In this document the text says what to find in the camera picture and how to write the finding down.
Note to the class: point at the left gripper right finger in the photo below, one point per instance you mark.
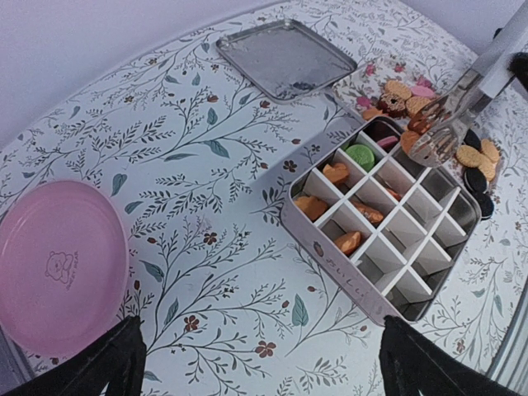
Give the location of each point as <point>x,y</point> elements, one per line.
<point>411,364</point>

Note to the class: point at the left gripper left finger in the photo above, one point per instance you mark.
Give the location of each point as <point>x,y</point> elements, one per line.
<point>112,365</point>

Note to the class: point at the pink divided cookie tin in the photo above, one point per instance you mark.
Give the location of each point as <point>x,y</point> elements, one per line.
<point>403,262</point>

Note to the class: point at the orange swirl cookie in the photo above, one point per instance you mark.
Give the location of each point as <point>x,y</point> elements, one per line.
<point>311,206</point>

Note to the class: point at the green round cookie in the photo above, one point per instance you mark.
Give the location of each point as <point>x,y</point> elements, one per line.
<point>362,155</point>

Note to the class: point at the pink round cookie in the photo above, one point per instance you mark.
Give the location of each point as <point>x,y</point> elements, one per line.
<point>388,142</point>

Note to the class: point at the metal serving tongs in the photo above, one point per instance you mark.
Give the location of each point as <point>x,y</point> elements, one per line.
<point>443,123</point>

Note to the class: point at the pink plate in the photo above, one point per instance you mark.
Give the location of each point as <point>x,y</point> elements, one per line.
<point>64,268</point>

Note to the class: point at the black sandwich cookie right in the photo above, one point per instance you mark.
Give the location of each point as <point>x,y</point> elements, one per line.
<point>486,205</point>

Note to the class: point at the black sandwich cookie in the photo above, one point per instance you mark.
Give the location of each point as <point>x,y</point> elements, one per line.
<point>475,181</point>
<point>486,205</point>

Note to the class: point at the black sandwich cookie left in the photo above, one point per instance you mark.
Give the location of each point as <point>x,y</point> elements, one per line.
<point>475,181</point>

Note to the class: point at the chocolate sprinkle donut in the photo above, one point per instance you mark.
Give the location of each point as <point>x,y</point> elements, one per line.
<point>392,105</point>

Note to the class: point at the pink sandwich cookie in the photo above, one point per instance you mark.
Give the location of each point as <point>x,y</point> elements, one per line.
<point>422,91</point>

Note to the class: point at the floral cookie tray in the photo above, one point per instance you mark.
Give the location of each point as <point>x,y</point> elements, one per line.
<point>474,152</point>

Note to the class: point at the silver metal tray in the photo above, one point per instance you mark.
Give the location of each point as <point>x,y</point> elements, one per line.
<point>285,59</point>

